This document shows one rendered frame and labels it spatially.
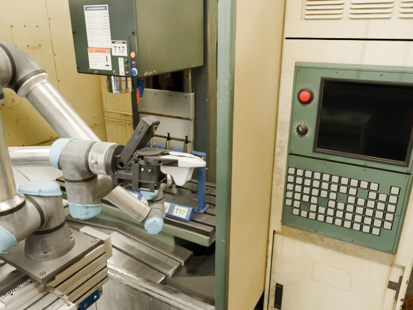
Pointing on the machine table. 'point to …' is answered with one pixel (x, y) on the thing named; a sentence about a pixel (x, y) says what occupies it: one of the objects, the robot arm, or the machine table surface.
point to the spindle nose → (119, 84)
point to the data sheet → (98, 26)
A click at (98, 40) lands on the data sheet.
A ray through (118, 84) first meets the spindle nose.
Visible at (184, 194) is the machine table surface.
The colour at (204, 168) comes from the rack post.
